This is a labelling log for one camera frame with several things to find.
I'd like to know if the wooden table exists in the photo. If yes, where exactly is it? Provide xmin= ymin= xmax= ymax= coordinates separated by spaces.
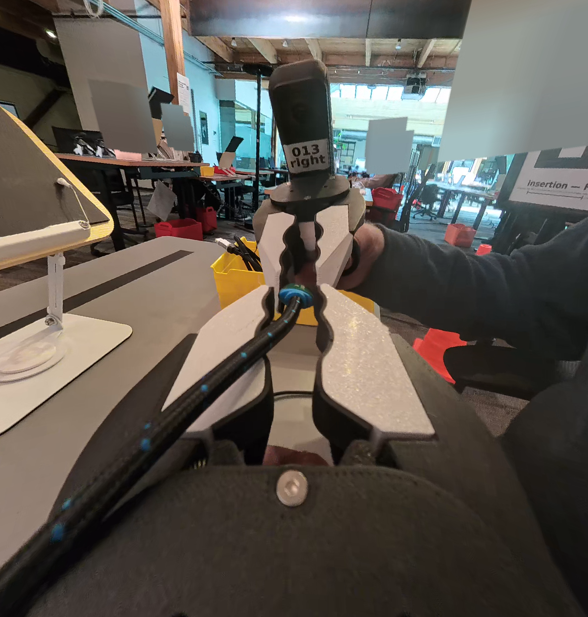
xmin=53 ymin=150 xmax=275 ymax=251

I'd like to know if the green plug braided hdmi cable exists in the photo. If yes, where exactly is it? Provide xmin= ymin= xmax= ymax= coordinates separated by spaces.
xmin=0 ymin=285 xmax=314 ymax=617

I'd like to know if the person's right forearm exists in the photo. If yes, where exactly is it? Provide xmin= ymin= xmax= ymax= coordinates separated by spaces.
xmin=367 ymin=208 xmax=588 ymax=362

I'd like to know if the grey panel with wooden rim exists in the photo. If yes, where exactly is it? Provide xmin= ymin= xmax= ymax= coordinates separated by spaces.
xmin=0 ymin=92 xmax=114 ymax=275

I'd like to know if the black braided hdmi cable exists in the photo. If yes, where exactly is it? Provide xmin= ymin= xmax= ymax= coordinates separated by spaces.
xmin=215 ymin=235 xmax=264 ymax=273

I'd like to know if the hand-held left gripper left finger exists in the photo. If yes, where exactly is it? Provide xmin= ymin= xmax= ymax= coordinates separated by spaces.
xmin=164 ymin=288 xmax=275 ymax=454

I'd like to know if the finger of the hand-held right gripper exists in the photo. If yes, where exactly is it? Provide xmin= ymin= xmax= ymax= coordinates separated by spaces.
xmin=261 ymin=214 xmax=297 ymax=292
xmin=314 ymin=214 xmax=351 ymax=290

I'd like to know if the orange cone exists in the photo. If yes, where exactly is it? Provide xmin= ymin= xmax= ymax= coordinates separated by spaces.
xmin=413 ymin=328 xmax=468 ymax=384

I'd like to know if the white sign board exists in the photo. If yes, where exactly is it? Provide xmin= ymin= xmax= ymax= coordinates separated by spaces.
xmin=506 ymin=145 xmax=588 ymax=213

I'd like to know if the person's right hand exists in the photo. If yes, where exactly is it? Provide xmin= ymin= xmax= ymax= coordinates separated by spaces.
xmin=341 ymin=224 xmax=387 ymax=290

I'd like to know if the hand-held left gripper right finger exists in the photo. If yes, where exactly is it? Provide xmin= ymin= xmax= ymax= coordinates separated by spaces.
xmin=314 ymin=285 xmax=436 ymax=461

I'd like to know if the yellow plastic bin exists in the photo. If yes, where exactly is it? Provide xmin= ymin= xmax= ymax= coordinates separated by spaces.
xmin=210 ymin=239 xmax=378 ymax=326

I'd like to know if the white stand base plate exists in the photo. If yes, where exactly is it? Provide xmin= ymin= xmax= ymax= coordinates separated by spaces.
xmin=0 ymin=314 xmax=133 ymax=442

